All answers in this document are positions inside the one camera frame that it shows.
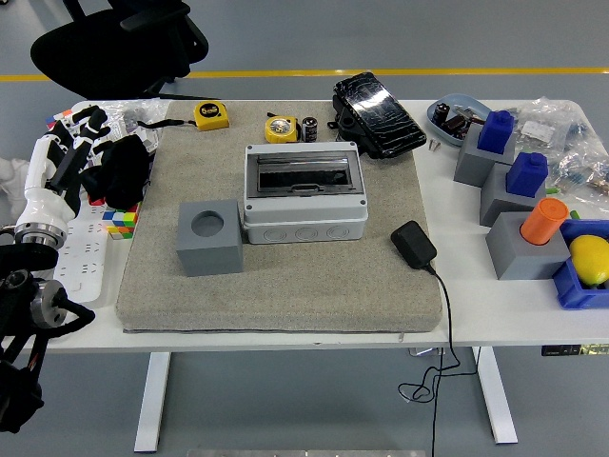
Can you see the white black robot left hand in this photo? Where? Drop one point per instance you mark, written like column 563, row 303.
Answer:
column 45, row 190

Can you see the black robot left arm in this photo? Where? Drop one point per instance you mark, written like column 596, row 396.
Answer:
column 19, row 295

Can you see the orange cylinder battery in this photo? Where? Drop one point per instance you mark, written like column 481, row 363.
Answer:
column 542, row 223

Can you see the large colourful puzzle cube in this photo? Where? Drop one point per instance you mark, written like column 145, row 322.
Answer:
column 53, row 120

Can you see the black cloth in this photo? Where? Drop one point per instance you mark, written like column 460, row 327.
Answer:
column 119, row 171

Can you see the small colourful puzzle cube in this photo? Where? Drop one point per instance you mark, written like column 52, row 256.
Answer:
column 121, row 224

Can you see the white power strip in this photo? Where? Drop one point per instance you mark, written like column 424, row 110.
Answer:
column 83, row 266

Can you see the clear bags with white packets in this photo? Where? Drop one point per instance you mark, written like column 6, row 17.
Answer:
column 138, row 114

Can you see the black office chair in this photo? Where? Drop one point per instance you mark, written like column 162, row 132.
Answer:
column 95, row 52

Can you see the grey block with round hole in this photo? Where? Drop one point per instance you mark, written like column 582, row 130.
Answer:
column 209, row 257

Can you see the square yellow tape measure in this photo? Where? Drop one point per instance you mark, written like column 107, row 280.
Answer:
column 211, row 116

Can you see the white table leg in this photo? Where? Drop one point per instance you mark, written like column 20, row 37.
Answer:
column 497, row 400
column 152, row 404

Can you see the round yellow tape measure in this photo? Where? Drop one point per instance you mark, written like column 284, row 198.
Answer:
column 281, row 129

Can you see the black cylinder capacitor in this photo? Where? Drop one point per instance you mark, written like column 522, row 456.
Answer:
column 309, row 129

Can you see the grey-brown mat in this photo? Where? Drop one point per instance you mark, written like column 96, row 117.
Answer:
column 309, row 285

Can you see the glossy black wrapped case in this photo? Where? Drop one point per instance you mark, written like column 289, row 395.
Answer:
column 380, row 119

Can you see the black power adapter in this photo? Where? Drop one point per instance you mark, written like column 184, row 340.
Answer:
column 413, row 245

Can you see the brown electronic parts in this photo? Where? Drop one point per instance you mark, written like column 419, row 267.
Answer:
column 456, row 125

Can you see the grey holder block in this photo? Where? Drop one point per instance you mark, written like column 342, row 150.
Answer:
column 495, row 204
column 514, row 259
column 468, row 166

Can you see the blue-grey dish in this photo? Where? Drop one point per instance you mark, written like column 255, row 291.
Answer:
column 465, row 102

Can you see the blue bottle-shaped block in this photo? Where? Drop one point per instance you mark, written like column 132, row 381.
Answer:
column 525, row 175
column 496, row 132

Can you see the clear bag with white label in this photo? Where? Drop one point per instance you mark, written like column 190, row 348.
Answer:
column 540, row 126

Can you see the blue plastic bin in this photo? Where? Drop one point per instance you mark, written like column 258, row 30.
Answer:
column 571, row 291

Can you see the clear bag of small parts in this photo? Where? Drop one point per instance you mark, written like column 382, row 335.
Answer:
column 587, row 171

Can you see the yellow lemon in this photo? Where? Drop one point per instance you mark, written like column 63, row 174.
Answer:
column 590, row 259

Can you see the black table control panel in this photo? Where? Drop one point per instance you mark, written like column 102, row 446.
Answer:
column 571, row 350

